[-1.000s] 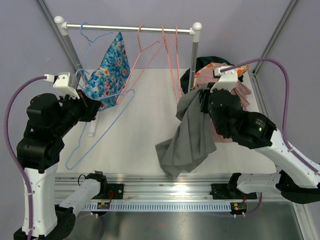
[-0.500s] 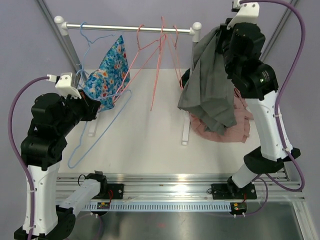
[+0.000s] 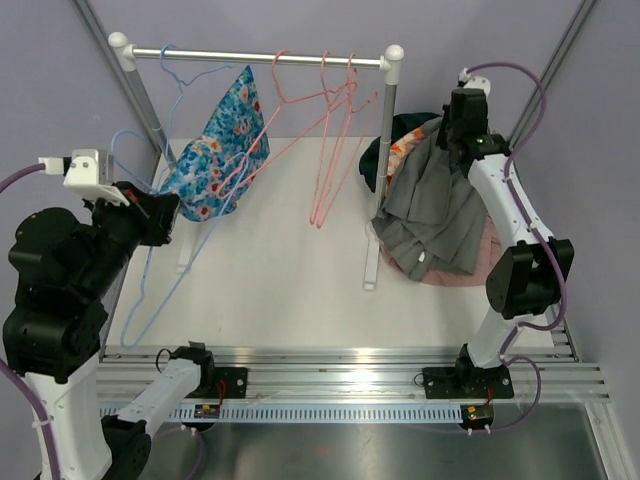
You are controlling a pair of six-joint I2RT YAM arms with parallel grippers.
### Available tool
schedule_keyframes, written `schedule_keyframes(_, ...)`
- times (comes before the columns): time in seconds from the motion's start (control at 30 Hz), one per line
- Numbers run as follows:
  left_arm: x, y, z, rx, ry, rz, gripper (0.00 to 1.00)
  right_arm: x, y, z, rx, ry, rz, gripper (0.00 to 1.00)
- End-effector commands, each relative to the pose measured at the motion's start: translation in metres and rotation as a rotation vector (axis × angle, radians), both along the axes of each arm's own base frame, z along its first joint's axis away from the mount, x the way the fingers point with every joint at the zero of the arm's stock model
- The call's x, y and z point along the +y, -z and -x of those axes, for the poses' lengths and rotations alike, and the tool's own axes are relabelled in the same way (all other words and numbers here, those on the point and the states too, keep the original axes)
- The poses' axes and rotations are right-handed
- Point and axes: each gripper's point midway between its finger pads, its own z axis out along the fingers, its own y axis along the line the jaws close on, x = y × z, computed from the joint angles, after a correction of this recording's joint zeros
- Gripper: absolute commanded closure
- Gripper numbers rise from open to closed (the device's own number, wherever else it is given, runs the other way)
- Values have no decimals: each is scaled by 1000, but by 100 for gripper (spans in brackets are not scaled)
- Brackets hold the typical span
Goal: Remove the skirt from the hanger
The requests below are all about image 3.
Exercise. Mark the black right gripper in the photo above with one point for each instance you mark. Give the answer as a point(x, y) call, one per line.
point(441, 140)

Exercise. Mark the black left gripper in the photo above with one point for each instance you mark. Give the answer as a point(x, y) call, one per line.
point(154, 211)

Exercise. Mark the orange floral skirt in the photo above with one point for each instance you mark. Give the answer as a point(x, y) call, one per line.
point(401, 148)

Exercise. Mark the blue floral garment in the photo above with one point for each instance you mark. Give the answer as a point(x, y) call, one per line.
point(212, 172)

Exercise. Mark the grey skirt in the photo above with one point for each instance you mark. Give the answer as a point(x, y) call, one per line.
point(429, 206)

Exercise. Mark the dark green plaid skirt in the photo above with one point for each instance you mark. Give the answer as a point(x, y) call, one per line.
point(402, 125)

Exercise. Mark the pink pleated skirt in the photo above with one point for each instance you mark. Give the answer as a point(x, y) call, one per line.
point(432, 270)

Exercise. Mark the pink wire hanger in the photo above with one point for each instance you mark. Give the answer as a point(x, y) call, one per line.
point(327, 183)

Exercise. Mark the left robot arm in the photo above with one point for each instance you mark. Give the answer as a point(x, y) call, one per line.
point(52, 336)

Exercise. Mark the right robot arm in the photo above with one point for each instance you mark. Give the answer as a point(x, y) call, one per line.
point(530, 276)

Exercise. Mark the silver clothes rack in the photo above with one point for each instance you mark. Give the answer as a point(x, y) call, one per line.
point(127, 53)

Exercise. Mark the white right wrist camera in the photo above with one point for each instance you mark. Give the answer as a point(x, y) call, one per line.
point(468, 80)

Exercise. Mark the aluminium frame post right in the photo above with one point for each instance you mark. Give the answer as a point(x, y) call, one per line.
point(569, 39)

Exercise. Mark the aluminium frame post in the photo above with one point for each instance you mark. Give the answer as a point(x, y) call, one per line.
point(569, 39)
point(129, 83)

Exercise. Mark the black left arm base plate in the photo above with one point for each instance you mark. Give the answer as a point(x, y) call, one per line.
point(223, 382)

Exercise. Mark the white slotted cable duct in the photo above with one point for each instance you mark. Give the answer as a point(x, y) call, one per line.
point(288, 413)

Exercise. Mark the aluminium frame post left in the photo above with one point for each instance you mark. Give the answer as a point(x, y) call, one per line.
point(129, 83)

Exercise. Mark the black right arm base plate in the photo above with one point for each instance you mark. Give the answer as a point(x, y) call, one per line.
point(450, 383)

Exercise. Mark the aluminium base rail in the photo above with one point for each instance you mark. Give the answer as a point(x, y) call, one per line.
point(346, 375)

